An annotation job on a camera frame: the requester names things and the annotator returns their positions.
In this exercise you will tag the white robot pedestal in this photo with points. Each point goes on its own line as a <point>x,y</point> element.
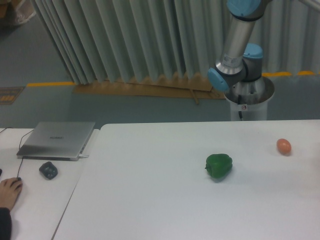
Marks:
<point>249,100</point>

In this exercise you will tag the brown egg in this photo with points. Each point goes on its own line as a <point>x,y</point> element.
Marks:
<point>283,146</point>

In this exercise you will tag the pale green pleated curtain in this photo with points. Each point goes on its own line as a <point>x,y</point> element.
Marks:
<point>123,39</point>

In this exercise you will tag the person's bare hand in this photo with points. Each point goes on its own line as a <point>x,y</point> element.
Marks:
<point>10,189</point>

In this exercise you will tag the green bell pepper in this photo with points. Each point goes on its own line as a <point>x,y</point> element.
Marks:
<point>218,165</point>

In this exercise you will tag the flat brown cardboard sheet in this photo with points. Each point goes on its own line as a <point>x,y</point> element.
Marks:
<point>196,88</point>

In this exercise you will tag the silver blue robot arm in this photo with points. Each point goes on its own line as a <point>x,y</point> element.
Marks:
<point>237,40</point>

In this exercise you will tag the dark sleeved forearm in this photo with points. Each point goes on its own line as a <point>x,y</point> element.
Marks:
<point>5,224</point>

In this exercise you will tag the small black controller device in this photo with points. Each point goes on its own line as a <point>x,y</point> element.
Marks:
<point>48,170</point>

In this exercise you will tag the silver closed laptop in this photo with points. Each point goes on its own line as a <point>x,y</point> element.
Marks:
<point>57,140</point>

